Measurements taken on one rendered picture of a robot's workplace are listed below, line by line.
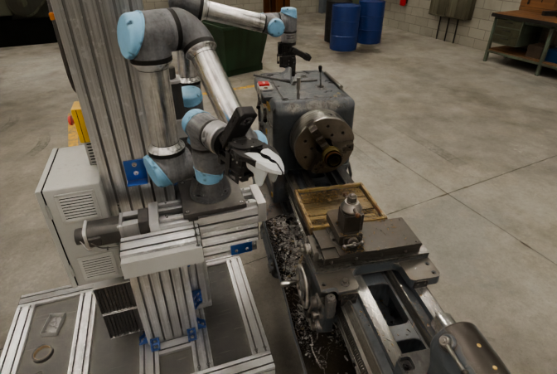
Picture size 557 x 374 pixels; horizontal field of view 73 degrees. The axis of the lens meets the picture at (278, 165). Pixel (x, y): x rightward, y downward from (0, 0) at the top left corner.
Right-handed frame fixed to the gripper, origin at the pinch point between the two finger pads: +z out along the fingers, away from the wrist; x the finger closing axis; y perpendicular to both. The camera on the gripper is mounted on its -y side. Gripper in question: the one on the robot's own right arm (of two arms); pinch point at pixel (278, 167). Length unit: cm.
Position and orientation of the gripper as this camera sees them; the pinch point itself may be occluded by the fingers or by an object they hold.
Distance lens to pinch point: 73.8
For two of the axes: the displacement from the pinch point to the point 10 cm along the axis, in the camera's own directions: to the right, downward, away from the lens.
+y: -1.1, 9.0, 4.3
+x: -7.7, 2.0, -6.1
